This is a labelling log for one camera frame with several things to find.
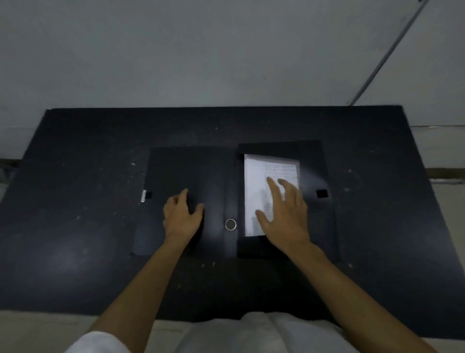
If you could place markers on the person's left forearm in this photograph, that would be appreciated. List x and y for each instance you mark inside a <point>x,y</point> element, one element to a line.
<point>145,291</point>

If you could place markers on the white printed paper sheets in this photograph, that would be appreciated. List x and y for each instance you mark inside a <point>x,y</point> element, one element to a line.
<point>256,182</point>

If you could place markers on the person's right thumb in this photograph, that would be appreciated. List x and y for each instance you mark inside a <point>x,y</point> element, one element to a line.
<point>265,222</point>

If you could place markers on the person's white garment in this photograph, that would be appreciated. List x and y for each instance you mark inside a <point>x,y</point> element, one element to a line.
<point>261,334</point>

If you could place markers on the person's right hand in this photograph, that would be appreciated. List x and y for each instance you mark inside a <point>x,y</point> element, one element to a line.
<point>287,225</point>

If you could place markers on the person's right middle finger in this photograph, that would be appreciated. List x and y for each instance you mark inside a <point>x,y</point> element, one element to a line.
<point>287,192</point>

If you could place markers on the person's right forearm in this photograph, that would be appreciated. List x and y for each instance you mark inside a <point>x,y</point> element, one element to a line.
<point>348,302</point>

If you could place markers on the person's white sleeve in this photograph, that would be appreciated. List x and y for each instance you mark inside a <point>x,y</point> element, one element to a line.
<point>98,344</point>

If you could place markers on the black file folder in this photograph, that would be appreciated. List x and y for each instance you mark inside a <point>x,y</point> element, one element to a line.
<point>174,171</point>

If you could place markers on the person's left hand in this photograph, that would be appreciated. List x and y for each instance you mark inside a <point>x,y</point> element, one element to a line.
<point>180,222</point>

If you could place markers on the person's left thumb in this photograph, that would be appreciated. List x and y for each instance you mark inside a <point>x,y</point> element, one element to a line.
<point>198,215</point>

